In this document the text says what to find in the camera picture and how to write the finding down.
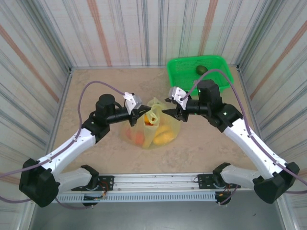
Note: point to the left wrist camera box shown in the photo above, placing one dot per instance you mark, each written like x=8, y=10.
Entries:
x=135, y=99

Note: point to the yellow translucent plastic bag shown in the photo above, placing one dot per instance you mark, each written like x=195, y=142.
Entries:
x=168, y=122

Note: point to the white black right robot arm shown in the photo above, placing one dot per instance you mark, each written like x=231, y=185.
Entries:
x=259, y=148

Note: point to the green fake avocado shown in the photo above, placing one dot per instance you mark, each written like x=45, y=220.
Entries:
x=201, y=70

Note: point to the fake yellow mango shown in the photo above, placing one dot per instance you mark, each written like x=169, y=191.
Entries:
x=163, y=139

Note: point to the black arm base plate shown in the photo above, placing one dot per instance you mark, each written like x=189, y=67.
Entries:
x=106, y=182
x=204, y=179

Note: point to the black table clamp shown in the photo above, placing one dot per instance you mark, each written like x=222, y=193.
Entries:
x=223, y=200

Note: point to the red-orange round fake fruit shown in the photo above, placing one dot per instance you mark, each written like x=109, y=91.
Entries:
x=139, y=139

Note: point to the aluminium mounting rail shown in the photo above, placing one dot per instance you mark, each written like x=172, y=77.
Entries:
x=156, y=179

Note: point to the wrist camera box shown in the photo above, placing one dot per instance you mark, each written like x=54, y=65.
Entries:
x=135, y=99
x=178, y=94

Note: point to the green plastic basket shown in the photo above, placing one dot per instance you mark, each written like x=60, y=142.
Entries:
x=182, y=72

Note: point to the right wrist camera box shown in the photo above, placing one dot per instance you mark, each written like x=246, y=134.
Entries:
x=178, y=94

